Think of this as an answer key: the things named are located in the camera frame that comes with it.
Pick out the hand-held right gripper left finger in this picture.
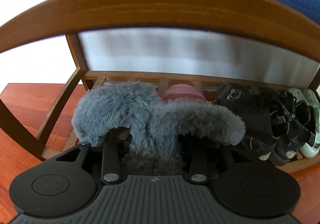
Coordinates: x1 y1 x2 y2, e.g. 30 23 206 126
54 136 132 185

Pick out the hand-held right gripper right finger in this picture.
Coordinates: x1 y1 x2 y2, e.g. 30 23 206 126
188 142 230 185

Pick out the pink boot with grey fur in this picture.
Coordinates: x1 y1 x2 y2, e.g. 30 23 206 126
71 81 175 176
149 83 247 179

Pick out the pale green clog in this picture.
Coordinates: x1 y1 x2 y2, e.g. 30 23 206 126
286 87 320 159

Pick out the brown wooden shoe rack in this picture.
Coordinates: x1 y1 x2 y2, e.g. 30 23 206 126
0 0 320 174

